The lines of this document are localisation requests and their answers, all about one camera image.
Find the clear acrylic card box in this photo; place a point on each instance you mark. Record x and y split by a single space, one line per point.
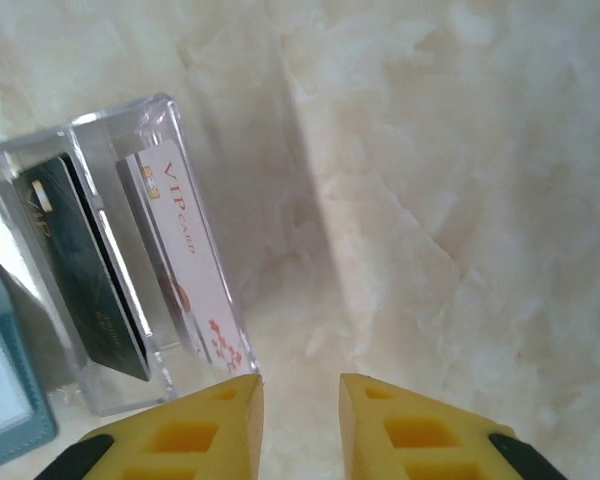
125 130

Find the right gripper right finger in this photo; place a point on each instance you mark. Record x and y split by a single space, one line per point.
420 440

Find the white VIP card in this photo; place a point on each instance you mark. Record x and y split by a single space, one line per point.
180 235

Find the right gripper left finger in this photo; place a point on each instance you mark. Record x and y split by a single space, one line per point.
190 440

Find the black VIP card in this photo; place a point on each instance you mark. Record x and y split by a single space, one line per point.
90 280

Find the teal leather card holder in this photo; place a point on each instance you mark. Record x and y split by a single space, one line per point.
0 360

